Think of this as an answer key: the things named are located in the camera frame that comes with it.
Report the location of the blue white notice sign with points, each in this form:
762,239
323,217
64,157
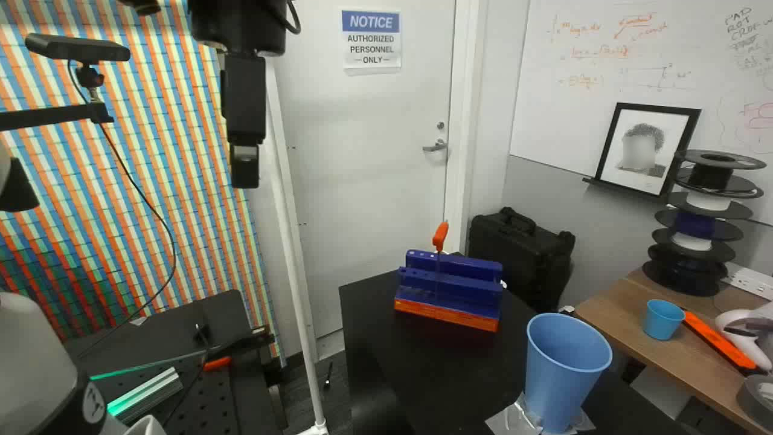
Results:
370,36

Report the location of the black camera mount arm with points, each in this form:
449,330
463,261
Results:
57,117

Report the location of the wooden side table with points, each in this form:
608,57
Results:
652,359

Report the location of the black hard case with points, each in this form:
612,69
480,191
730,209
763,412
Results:
523,254

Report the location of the black perforated breadboard table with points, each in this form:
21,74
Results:
202,401

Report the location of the orange object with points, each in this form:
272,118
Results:
440,234

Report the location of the white filament spool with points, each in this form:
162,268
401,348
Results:
709,205

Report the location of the white door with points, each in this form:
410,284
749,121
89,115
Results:
370,193

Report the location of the blue filament spool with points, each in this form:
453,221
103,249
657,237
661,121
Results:
695,225

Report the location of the white plastic device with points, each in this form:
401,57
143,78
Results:
745,327

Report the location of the black lamp shade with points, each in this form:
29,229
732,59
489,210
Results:
16,188

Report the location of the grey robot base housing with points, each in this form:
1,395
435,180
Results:
27,371

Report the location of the blue rack with orange base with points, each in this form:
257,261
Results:
447,290

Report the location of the white pole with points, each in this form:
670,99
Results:
291,267

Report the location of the grey tape roll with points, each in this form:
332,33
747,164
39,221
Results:
760,399

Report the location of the black picture frame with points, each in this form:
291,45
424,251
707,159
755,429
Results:
646,147

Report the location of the small blue cup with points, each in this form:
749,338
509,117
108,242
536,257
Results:
662,320

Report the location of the black camera on stand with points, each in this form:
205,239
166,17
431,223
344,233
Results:
76,49

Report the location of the black filament spool stack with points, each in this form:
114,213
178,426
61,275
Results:
690,265

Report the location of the blue plastic bin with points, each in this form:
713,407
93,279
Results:
564,362

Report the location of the green lit bar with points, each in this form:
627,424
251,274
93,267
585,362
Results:
140,395

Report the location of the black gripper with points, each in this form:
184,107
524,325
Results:
242,98

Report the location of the whiteboard with writing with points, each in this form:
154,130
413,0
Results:
588,74

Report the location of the orange flat tool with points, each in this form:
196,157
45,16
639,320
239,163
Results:
720,338

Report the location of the silver duct tape patch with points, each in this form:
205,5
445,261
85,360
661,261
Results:
509,422

